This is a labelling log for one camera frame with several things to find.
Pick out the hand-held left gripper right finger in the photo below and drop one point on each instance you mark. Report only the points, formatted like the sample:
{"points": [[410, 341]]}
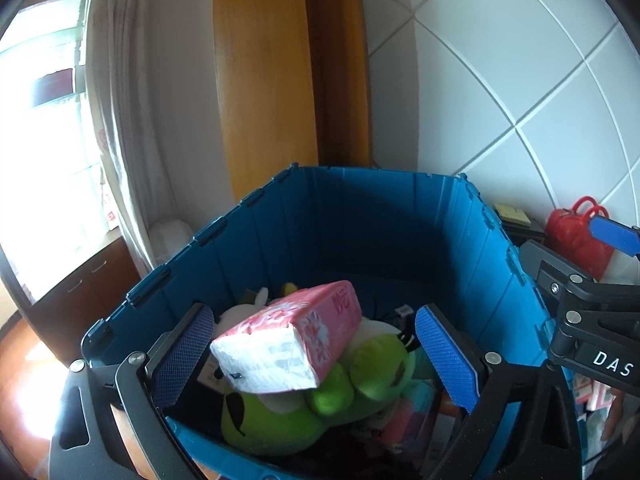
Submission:
{"points": [[445, 355]]}

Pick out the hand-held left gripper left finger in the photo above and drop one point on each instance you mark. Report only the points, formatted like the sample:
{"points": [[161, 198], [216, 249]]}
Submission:
{"points": [[180, 355]]}

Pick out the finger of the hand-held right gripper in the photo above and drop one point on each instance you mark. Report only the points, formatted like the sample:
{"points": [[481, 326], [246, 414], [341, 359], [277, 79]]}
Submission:
{"points": [[565, 270], [615, 235]]}

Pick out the lime green frog plush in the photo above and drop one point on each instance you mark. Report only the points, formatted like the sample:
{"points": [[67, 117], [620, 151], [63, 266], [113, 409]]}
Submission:
{"points": [[280, 420]]}

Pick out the pink floral tissue pack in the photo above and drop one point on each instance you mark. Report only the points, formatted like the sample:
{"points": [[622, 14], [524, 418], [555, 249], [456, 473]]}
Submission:
{"points": [[300, 330]]}

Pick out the blue plastic crate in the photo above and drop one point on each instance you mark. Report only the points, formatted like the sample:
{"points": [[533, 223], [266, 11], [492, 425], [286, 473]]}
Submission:
{"points": [[375, 235]]}

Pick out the red handbag case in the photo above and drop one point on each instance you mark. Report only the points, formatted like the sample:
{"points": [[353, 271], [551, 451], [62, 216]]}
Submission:
{"points": [[570, 240]]}

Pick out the yellow sticky notepad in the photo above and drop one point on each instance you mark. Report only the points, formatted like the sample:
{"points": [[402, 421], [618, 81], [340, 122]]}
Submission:
{"points": [[512, 214]]}

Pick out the brown wooden cabinet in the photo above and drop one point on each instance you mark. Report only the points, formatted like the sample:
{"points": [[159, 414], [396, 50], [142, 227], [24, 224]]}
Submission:
{"points": [[85, 300]]}

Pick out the white waste bin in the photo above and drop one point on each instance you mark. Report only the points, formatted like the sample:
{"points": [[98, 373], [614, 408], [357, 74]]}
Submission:
{"points": [[170, 240]]}

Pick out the white curtain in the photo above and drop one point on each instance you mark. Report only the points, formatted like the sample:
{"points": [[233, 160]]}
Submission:
{"points": [[150, 110]]}

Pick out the window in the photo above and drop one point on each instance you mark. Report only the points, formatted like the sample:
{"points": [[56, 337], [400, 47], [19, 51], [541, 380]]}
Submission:
{"points": [[45, 135]]}

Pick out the wooden wall pillar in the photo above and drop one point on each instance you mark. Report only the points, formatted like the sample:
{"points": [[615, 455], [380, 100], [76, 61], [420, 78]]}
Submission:
{"points": [[265, 85]]}

